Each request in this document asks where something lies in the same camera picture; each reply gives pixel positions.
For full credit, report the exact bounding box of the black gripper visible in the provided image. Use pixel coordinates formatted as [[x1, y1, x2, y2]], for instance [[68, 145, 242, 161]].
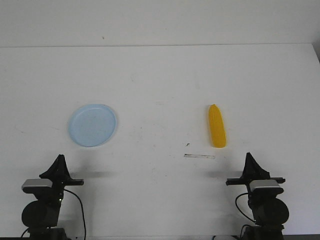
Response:
[[39, 154, 84, 200], [226, 152, 286, 199]]

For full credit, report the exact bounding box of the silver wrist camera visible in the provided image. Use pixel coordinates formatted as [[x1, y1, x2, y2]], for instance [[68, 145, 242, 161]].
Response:
[[249, 179, 284, 195], [21, 178, 53, 194]]

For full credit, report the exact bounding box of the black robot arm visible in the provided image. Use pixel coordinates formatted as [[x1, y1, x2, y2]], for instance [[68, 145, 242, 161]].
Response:
[[225, 152, 290, 240], [20, 154, 87, 240]]

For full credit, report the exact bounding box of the yellow corn cob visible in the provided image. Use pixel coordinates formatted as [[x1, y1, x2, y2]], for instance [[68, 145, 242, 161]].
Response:
[[208, 104, 227, 148]]

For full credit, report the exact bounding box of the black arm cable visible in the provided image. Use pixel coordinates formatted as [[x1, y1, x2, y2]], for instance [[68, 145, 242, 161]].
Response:
[[63, 189, 87, 239], [235, 192, 257, 224]]

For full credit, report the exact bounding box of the clear tape strip horizontal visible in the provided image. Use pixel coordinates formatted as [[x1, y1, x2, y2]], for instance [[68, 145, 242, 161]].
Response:
[[183, 153, 216, 160]]

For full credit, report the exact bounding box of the light blue round plate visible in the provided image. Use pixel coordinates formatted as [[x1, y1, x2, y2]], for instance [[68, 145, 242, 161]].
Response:
[[68, 104, 118, 148]]

